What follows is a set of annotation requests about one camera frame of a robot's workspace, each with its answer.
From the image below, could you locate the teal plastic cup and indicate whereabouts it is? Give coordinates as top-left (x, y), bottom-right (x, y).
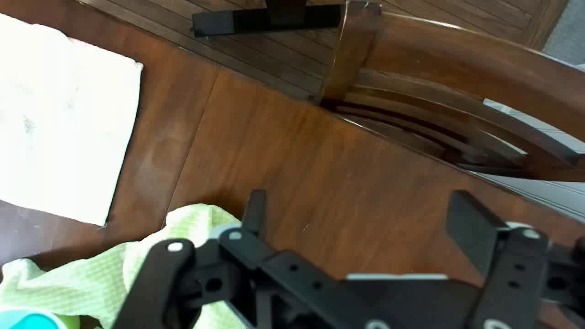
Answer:
top-left (0, 309), bottom-right (66, 329)

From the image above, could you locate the black flat bar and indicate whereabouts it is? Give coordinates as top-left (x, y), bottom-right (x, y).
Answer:
top-left (191, 3), bottom-right (344, 40)

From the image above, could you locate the dark wooden curved-back chair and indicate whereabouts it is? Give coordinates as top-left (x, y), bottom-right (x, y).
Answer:
top-left (317, 0), bottom-right (585, 182)

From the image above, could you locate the light green cloth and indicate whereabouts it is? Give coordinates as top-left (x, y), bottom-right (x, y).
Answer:
top-left (0, 203), bottom-right (245, 329)

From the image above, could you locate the white towel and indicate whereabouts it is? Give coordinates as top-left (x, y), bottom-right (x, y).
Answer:
top-left (0, 12), bottom-right (147, 228)

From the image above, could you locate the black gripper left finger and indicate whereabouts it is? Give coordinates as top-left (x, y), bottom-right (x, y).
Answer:
top-left (112, 188), bottom-right (392, 329)

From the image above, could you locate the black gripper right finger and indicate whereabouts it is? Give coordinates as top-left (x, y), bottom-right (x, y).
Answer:
top-left (447, 190), bottom-right (585, 329)

